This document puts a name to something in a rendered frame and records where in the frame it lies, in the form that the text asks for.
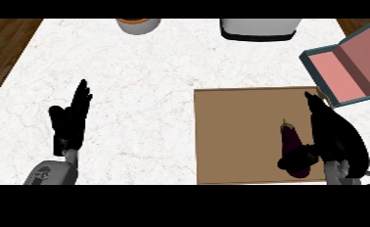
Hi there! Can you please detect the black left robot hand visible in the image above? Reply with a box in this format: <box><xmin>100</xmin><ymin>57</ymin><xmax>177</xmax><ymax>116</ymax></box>
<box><xmin>47</xmin><ymin>78</ymin><xmax>93</xmax><ymax>158</ymax></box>

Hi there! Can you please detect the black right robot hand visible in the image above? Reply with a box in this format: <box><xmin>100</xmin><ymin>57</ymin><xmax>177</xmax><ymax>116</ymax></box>
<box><xmin>276</xmin><ymin>90</ymin><xmax>370</xmax><ymax>179</ymax></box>

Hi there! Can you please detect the purple eggplant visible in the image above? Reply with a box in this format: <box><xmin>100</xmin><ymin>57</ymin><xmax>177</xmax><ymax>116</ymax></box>
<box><xmin>278</xmin><ymin>118</ymin><xmax>313</xmax><ymax>179</ymax></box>

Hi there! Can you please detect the brown flat tray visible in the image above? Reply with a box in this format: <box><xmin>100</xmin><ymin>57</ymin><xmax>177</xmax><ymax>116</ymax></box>
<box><xmin>192</xmin><ymin>85</ymin><xmax>336</xmax><ymax>186</ymax></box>

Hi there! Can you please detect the teal box with pink inside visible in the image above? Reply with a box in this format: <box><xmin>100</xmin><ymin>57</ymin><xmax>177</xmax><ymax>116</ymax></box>
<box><xmin>297</xmin><ymin>23</ymin><xmax>370</xmax><ymax>109</ymax></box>

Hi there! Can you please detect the grey pot with orange rim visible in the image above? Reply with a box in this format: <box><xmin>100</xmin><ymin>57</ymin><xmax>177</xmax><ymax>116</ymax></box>
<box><xmin>115</xmin><ymin>18</ymin><xmax>161</xmax><ymax>36</ymax></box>

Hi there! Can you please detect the white appliance with black base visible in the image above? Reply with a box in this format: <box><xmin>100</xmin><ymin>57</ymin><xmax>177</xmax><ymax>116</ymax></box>
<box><xmin>217</xmin><ymin>18</ymin><xmax>303</xmax><ymax>42</ymax></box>

